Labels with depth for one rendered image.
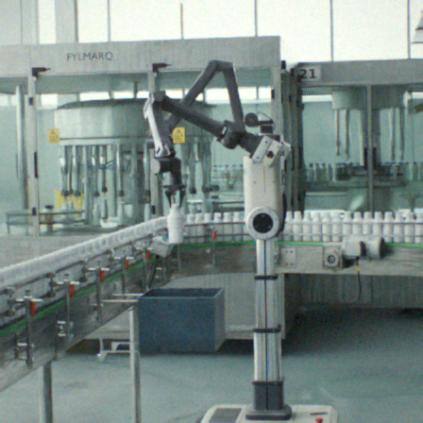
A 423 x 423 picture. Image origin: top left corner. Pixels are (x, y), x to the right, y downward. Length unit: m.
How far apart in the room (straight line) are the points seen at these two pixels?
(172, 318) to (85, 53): 4.25
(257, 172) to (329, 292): 5.04
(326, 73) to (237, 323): 2.76
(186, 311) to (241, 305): 3.85
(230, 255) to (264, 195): 1.35
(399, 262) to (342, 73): 4.06
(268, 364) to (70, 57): 3.80
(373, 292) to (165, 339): 5.79
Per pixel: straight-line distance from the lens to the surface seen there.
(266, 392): 5.41
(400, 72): 10.12
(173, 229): 4.72
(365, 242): 6.22
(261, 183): 5.25
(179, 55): 8.35
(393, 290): 10.19
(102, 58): 8.46
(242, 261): 6.57
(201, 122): 5.11
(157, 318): 4.54
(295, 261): 6.50
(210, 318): 4.50
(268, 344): 5.37
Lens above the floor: 1.52
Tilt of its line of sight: 3 degrees down
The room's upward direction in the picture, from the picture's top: 1 degrees counter-clockwise
